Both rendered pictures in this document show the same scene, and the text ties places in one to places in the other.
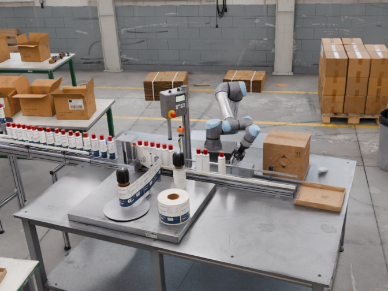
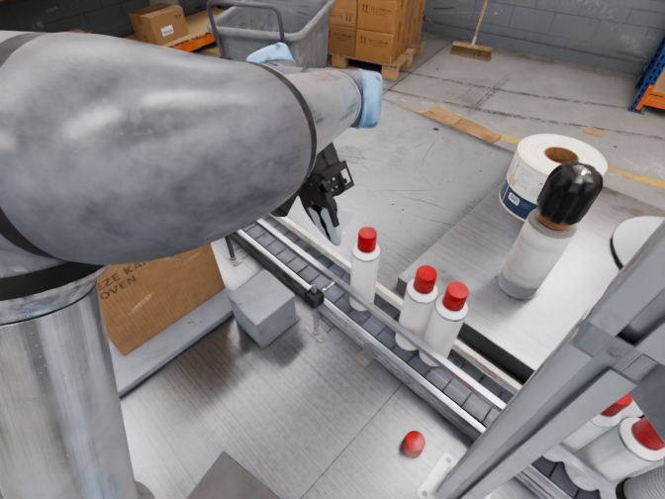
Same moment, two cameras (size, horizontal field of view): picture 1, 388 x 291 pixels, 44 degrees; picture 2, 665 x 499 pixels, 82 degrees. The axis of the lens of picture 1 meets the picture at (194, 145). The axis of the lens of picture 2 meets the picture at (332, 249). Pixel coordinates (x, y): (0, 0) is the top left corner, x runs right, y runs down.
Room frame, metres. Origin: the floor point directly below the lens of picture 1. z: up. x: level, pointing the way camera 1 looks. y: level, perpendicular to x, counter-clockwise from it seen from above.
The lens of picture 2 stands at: (3.56, -0.08, 1.55)
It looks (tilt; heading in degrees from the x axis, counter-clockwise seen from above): 47 degrees down; 201
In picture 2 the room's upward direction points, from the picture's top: straight up
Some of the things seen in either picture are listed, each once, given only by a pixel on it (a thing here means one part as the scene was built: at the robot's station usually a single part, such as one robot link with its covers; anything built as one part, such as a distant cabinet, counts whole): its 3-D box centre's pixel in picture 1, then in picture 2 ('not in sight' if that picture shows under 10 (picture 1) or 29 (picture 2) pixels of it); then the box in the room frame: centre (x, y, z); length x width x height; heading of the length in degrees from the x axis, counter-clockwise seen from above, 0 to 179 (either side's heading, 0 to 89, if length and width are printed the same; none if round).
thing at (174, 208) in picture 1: (174, 206); (548, 179); (2.62, 0.15, 0.95); 0.20 x 0.20 x 0.14
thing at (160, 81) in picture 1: (166, 85); not in sight; (7.47, 0.39, 0.16); 0.65 x 0.54 x 0.32; 82
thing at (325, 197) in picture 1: (320, 196); not in sight; (2.82, -0.85, 0.85); 0.30 x 0.26 x 0.04; 67
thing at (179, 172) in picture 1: (179, 172); (544, 235); (2.93, 0.11, 1.03); 0.09 x 0.09 x 0.30
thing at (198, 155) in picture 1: (198, 161); (443, 326); (3.17, -0.03, 0.98); 0.05 x 0.05 x 0.20
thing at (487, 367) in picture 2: (220, 176); (372, 284); (3.07, -0.18, 0.90); 1.07 x 0.01 x 0.02; 67
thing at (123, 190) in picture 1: (124, 188); not in sight; (2.73, 0.47, 1.04); 0.09 x 0.09 x 0.29
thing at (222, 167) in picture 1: (222, 164); (364, 270); (3.10, -0.19, 0.98); 0.05 x 0.05 x 0.20
